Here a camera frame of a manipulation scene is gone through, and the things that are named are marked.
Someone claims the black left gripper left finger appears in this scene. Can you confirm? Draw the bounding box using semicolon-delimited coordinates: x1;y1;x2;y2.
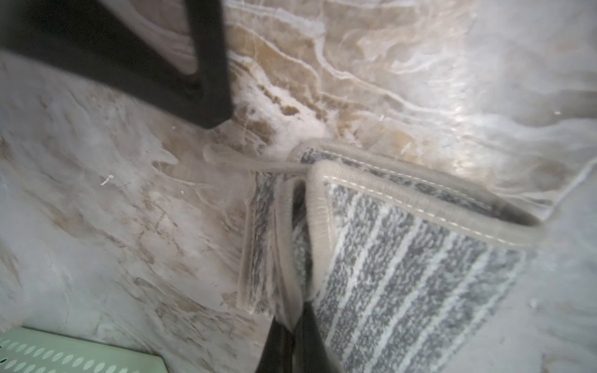
255;319;295;373

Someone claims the mint green plastic basket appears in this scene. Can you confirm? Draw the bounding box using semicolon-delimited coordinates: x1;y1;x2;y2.
1;327;168;373

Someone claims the grey patterned cloth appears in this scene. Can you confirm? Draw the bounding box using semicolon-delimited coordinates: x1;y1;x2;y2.
204;139;542;372

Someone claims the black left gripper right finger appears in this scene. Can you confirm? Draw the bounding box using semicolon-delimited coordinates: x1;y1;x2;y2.
295;302;342;373

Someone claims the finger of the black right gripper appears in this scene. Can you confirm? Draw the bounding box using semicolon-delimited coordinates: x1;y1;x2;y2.
1;1;233;129

